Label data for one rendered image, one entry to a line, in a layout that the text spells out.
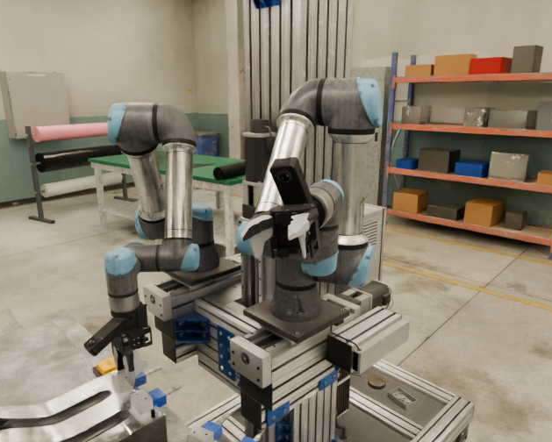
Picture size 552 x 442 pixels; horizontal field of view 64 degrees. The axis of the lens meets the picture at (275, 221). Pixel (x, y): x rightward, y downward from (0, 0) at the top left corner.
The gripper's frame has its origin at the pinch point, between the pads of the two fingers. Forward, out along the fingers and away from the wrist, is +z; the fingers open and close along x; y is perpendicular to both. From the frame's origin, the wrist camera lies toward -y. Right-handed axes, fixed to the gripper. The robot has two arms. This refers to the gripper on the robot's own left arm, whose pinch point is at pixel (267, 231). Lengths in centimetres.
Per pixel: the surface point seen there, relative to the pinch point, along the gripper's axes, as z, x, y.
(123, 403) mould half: -20, 54, 50
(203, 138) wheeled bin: -673, 394, 5
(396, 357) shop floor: -208, 12, 146
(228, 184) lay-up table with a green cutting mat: -295, 159, 38
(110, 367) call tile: -37, 75, 52
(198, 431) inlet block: -19, 33, 54
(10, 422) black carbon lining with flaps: -2, 72, 44
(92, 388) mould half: -22, 66, 48
